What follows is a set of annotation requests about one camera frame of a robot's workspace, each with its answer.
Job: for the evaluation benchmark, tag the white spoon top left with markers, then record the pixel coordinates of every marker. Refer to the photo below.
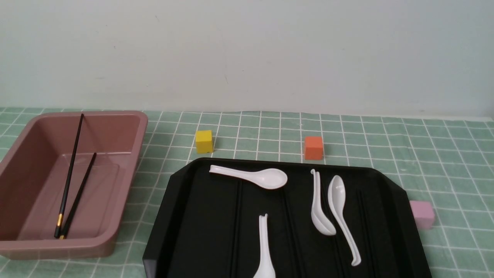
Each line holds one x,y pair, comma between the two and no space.
269,179

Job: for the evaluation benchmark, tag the black chopstick in bin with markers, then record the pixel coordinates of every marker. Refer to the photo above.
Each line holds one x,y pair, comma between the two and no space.
58,228
67,226

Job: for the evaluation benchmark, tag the white spoon middle sideways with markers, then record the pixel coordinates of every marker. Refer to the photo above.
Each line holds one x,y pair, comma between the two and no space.
319,219

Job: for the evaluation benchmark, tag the white spoon right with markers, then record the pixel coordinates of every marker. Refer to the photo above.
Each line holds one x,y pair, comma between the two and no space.
336,200

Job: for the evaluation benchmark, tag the pink plastic bin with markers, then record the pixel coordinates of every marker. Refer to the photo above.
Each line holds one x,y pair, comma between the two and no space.
33,176

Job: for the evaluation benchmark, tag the orange foam cube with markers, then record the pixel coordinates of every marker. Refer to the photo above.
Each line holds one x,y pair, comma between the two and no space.
313,148

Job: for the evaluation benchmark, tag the white spoon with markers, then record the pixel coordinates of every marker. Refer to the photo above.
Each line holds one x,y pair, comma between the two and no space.
269,179
265,268
336,200

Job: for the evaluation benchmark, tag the yellow foam cube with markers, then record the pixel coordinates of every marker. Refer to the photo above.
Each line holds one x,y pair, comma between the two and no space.
204,141

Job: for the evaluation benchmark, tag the black plastic tray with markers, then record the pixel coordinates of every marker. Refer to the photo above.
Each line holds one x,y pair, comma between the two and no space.
207,225

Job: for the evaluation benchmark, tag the green checkered tablecloth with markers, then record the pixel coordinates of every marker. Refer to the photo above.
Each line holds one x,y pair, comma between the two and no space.
448,163

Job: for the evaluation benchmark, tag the pink foam cube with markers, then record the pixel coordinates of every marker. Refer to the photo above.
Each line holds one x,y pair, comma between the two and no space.
423,214

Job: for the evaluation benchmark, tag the white spoon bottom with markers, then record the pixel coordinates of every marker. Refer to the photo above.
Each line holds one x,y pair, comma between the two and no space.
265,268

